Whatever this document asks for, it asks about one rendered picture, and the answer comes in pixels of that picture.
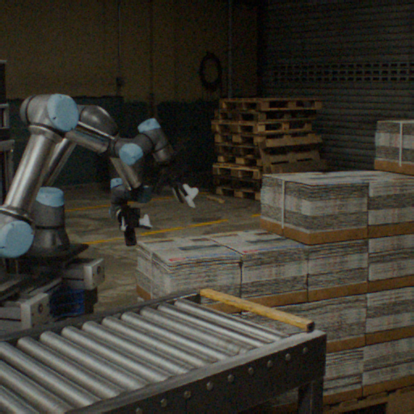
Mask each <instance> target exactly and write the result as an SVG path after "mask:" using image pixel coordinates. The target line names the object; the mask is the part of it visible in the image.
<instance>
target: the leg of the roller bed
mask: <svg viewBox="0 0 414 414"><path fill-rule="evenodd" d="M297 414H323V377H321V378H318V379H316V380H314V381H312V382H309V383H307V384H305V385H303V386H301V387H299V388H298V406H297Z"/></svg>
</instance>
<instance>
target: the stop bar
mask: <svg viewBox="0 0 414 414"><path fill-rule="evenodd" d="M201 295H202V296H205V297H207V298H209V299H213V300H215V301H218V302H223V303H225V304H228V305H231V306H236V307H238V308H241V309H244V310H246V311H251V312H252V313H254V314H257V315H263V316H265V317H268V318H270V319H275V320H278V321H281V322H283V323H288V324H291V325H294V326H296V327H301V328H304V329H306V330H310V329H312V328H314V327H315V323H314V322H313V321H310V320H308V319H304V318H300V317H297V316H294V315H292V314H290V313H287V312H283V311H280V310H276V309H273V308H269V307H266V306H262V305H259V304H256V303H253V302H249V301H245V300H242V299H240V298H237V297H234V296H231V295H229V294H224V293H220V292H218V291H215V290H212V289H201Z"/></svg>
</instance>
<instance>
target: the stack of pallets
mask: <svg viewBox="0 0 414 414"><path fill-rule="evenodd" d="M218 102H219V108H218V109H214V112H215V119H214V120H211V121H210V122H212V132H214V135H215V140H214V141H215V152H217V154H218V163H213V185H216V196H225V195H230V194H234V196H233V197H235V198H240V199H243V198H248V197H255V201H261V199H260V198H261V194H262V193H261V189H262V186H263V184H262V183H263V182H262V181H263V180H262V179H263V174H264V173H263V169H262V168H263V167H264V166H263V163H261V159H262V158H261V153H260V152H259V148H257V144H256V142H259V141H263V140H264V139H274V138H277V135H280V137H279V138H286V137H296V133H304V137H306V136H315V134H316V130H312V129H311V122H312V120H315V113H316V109H322V99H309V98H237V99H218ZM231 102H236V108H232V107H231ZM304 102H310V107H309V108H304ZM296 112H304V118H297V117H296ZM227 113H232V117H226V114H227ZM277 113H280V117H277ZM252 114H254V116H252ZM292 122H295V123H300V129H292ZM270 124H277V127H271V126H270ZM224 125H230V128H228V129H224ZM248 125H253V127H248ZM226 136H232V139H226ZM227 146H233V150H228V149H227ZM229 157H231V158H236V160H229ZM251 166H255V167H251ZM226 168H227V169H230V171H226ZM226 180H231V181H226ZM228 189H231V190H234V192H228ZM249 192H250V193H251V194H248V193H249Z"/></svg>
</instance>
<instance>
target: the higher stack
mask: <svg viewBox="0 0 414 414"><path fill-rule="evenodd" d="M377 126H378V127H377V133H376V140H375V141H376V151H375V152H376V155H375V156H376V158H375V159H379V161H385V162H393V163H399V165H400V166H401V163H404V164H410V165H414V120H386V121H378V123H377ZM380 171H383V172H389V173H390V174H394V175H399V176H407V177H414V175H407V174H401V172H396V171H385V170H380Z"/></svg>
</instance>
